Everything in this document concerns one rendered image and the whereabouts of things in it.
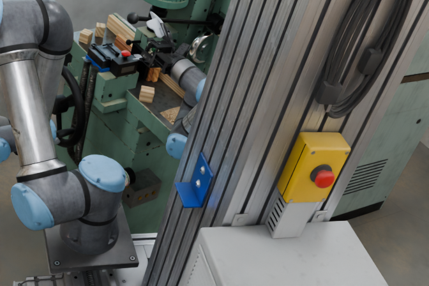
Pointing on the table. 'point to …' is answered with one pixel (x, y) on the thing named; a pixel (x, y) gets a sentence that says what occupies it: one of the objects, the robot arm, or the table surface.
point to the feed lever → (216, 22)
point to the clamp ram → (140, 61)
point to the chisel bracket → (142, 33)
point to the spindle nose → (158, 13)
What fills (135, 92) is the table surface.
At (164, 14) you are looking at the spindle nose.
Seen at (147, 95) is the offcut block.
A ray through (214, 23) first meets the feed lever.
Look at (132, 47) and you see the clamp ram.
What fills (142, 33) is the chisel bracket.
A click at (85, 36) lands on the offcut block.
